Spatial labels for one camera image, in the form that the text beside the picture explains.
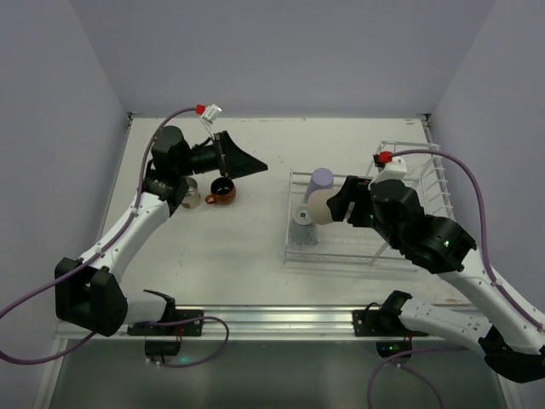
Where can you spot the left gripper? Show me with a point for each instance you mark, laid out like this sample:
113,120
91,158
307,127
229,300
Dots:
224,155

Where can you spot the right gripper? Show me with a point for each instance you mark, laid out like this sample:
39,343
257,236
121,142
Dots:
358,206

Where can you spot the beige plastic cup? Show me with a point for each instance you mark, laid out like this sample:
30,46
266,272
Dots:
318,208

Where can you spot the orange ceramic mug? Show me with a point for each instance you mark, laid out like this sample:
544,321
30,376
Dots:
222,192

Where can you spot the lavender plastic cup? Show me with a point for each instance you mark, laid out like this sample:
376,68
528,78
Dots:
320,179

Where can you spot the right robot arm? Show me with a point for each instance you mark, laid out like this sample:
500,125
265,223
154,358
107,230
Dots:
510,345

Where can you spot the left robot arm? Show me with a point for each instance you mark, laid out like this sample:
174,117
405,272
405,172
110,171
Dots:
87,290

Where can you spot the grey mug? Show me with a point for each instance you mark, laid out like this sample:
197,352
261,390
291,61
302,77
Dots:
302,227

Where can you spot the white wire dish rack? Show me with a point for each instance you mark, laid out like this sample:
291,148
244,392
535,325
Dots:
339,243

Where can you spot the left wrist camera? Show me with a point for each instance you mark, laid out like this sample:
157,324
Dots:
210,114

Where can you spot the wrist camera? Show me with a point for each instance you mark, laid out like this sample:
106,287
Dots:
210,114
389,167

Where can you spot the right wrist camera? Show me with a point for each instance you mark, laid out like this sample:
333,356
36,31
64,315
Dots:
389,167

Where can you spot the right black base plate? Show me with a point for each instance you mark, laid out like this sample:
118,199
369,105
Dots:
370,321

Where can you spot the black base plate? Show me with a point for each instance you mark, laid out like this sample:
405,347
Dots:
370,321
181,323

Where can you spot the aluminium mounting rail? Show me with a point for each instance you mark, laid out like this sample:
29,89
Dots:
272,323

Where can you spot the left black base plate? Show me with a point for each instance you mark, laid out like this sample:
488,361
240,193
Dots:
181,323

